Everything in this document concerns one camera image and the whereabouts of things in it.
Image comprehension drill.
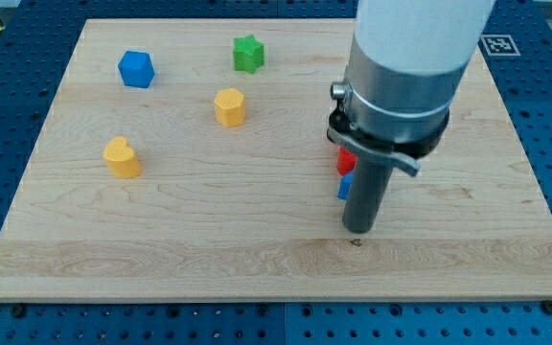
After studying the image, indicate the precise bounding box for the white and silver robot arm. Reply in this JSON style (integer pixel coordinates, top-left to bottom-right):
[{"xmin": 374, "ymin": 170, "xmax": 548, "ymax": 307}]
[{"xmin": 328, "ymin": 0, "xmax": 495, "ymax": 176}]

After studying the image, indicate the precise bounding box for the yellow hexagon block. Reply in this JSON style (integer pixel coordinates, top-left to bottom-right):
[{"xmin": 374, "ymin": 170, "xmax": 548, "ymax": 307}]
[{"xmin": 214, "ymin": 88, "xmax": 246, "ymax": 127}]

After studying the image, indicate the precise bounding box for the blue hexagon block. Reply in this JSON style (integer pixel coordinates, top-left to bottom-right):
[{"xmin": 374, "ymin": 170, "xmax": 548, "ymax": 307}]
[{"xmin": 118, "ymin": 51, "xmax": 154, "ymax": 88}]

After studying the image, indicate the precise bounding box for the small blue block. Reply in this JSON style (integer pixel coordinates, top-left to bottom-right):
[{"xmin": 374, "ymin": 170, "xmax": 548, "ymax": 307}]
[{"xmin": 337, "ymin": 171, "xmax": 355, "ymax": 200}]

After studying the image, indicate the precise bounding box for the red block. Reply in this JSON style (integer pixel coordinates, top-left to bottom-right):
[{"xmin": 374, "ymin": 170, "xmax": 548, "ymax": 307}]
[{"xmin": 336, "ymin": 147, "xmax": 357, "ymax": 176}]

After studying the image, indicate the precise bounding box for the light wooden board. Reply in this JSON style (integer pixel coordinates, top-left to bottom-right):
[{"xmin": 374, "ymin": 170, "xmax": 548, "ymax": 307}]
[{"xmin": 0, "ymin": 19, "xmax": 552, "ymax": 304}]

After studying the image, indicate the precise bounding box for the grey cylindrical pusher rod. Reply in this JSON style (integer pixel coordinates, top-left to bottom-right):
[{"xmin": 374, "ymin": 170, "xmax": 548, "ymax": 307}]
[{"xmin": 342, "ymin": 159, "xmax": 393, "ymax": 234}]

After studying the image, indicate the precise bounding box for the green star block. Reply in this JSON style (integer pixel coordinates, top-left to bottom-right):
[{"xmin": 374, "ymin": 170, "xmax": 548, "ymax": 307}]
[{"xmin": 232, "ymin": 34, "xmax": 265, "ymax": 74}]

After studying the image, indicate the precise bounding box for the yellow heart block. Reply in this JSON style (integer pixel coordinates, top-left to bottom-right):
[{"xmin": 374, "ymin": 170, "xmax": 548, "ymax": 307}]
[{"xmin": 103, "ymin": 136, "xmax": 142, "ymax": 179}]

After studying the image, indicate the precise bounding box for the black white fiducial marker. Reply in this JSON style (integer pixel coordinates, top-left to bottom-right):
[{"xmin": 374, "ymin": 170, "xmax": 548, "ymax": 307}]
[{"xmin": 480, "ymin": 34, "xmax": 520, "ymax": 57}]

